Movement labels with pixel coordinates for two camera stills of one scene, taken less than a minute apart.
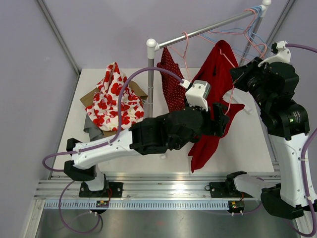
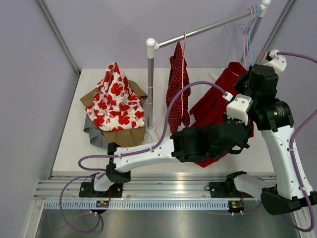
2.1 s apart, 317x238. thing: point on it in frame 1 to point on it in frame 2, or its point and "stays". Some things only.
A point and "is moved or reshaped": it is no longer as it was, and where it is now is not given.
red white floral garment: [105, 108] stays
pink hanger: [234, 86] to [265, 54]
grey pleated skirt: [95, 133] stays
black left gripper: [216, 126] to [250, 131]
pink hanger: [184, 57] to [184, 33]
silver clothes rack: [152, 46] stays
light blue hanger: [215, 41] to [243, 32]
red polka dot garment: [176, 91] is moved or reshaped
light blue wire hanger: [250, 29] to [257, 9]
